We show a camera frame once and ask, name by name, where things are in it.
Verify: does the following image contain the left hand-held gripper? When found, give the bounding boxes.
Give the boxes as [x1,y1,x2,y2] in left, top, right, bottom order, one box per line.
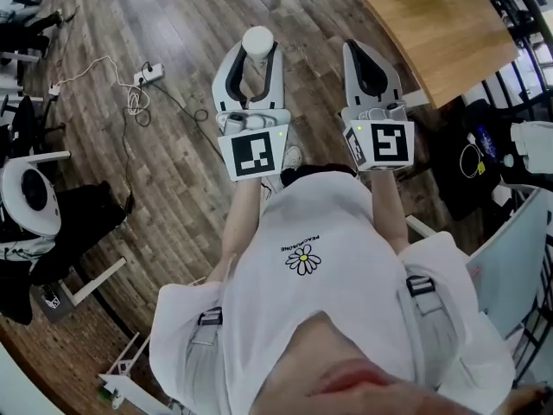
[211,42,292,183]

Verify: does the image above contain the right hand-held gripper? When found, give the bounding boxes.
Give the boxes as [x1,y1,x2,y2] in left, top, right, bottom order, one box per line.
[340,40,416,173]

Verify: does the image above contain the white cylindrical cup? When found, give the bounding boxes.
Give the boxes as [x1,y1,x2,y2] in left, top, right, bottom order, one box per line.
[241,25,275,64]

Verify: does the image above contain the person's left forearm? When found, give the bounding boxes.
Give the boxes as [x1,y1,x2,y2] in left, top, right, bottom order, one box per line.
[221,174,265,283]

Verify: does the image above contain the person's right forearm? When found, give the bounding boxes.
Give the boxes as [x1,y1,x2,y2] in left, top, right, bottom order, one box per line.
[369,167,410,257]

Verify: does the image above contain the person's white shoe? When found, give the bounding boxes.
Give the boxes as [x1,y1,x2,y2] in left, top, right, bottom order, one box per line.
[283,144,302,170]

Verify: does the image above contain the person's black trousers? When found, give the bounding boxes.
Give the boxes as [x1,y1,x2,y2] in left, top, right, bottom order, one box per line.
[280,164,359,188]

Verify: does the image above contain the white power strip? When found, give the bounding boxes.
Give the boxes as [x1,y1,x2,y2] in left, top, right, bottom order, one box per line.
[132,61,166,86]

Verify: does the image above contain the person's white t-shirt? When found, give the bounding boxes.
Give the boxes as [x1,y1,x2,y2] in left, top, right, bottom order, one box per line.
[149,164,518,415]

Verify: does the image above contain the black printed cloth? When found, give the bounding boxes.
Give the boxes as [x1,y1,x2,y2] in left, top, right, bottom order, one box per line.
[438,97,518,222]

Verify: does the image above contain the white cloth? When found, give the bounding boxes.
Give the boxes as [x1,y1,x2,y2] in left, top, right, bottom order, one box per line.
[509,120,553,176]

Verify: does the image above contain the black bag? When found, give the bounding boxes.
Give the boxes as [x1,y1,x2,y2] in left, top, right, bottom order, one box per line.
[29,181,129,284]

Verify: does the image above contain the black office chair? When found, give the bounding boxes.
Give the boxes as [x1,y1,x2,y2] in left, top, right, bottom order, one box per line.
[10,95,67,155]

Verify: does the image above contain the white board panel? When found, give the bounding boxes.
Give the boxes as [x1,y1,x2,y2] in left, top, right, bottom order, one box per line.
[465,187,553,341]

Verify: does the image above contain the white round device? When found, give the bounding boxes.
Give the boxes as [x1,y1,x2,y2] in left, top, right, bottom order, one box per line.
[0,150,73,238]

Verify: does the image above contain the person's face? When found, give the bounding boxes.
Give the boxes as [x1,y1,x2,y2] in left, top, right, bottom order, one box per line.
[258,313,553,415]

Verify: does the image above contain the white metal rack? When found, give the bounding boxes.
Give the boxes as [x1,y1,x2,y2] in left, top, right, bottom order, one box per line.
[98,330,174,415]

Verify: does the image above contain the white coiled cable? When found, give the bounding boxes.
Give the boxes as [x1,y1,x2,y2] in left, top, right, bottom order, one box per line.
[459,138,485,181]

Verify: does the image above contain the black cable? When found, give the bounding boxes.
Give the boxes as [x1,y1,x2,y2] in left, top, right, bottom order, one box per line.
[120,61,226,215]

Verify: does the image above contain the grey harness strap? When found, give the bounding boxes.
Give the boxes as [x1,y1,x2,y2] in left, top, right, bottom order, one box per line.
[404,274,459,362]
[185,307,226,348]

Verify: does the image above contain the white table frame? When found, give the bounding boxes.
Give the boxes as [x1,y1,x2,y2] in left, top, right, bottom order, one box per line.
[58,255,127,307]

